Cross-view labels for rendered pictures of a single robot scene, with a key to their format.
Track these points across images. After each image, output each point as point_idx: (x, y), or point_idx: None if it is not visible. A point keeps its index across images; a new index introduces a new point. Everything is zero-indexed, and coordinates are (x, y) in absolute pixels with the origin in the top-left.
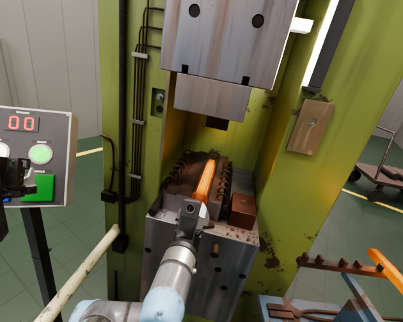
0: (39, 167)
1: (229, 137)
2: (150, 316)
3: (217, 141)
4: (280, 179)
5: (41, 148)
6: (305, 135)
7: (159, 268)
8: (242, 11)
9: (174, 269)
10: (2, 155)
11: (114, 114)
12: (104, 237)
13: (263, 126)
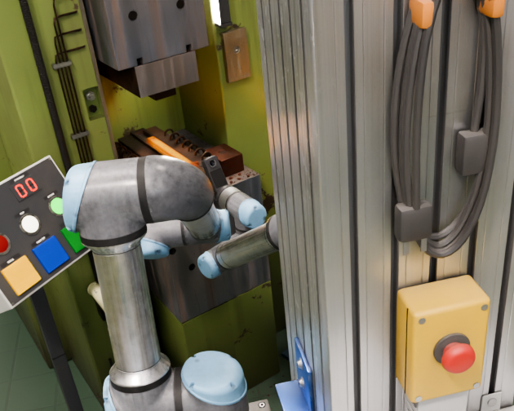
0: None
1: (139, 102)
2: (251, 211)
3: (128, 115)
4: (236, 112)
5: (55, 201)
6: (237, 63)
7: (228, 203)
8: (167, 2)
9: (238, 194)
10: (36, 223)
11: (46, 142)
12: (100, 297)
13: None
